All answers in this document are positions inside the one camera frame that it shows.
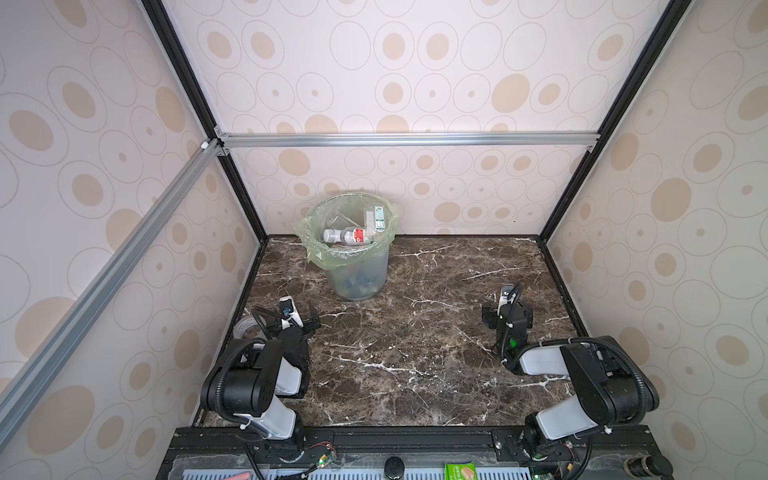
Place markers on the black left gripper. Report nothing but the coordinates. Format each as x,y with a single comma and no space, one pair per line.
307,328

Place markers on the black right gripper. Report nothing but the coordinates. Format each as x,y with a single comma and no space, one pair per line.
492,316

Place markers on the grey mesh waste bin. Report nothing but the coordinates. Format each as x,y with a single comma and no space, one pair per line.
360,281

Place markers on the clear bottle green neck band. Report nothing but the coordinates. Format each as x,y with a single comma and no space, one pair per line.
351,236

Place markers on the clear bottle green label grey cap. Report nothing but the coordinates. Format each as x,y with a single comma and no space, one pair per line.
375,219

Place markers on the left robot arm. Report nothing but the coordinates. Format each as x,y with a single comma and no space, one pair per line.
262,364

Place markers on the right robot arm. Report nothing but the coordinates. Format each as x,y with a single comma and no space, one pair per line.
610,389

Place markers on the green plastic bin liner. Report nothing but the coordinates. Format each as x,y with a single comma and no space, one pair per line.
340,212

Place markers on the green snack packet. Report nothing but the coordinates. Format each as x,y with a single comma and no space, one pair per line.
460,471

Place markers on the black round knob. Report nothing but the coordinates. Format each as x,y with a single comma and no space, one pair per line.
394,468

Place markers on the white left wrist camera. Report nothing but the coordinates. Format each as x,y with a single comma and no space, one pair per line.
289,309

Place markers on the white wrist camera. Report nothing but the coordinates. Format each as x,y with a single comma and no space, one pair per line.
510,294
289,309

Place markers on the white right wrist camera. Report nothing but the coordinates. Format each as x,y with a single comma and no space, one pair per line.
510,294

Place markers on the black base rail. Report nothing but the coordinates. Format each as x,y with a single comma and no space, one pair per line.
360,453

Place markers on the aluminium frame rail back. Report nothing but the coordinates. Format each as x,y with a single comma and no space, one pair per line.
358,140

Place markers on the aluminium frame rail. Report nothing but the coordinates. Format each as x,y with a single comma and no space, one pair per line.
43,367
358,140

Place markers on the aluminium frame rail left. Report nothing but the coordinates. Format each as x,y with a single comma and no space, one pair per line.
43,367

